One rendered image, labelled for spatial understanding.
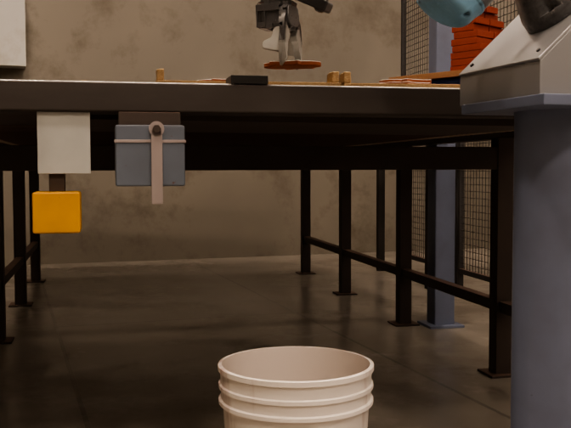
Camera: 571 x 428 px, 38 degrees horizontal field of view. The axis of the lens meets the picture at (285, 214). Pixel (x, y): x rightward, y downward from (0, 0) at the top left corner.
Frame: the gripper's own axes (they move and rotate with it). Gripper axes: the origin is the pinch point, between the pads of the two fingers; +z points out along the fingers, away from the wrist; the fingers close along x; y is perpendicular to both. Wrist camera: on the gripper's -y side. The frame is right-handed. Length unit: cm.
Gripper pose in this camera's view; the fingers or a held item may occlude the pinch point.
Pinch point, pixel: (292, 64)
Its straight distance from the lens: 196.6
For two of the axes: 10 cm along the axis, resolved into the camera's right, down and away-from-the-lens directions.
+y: -9.3, 0.2, 3.5
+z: 0.5, 10.0, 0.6
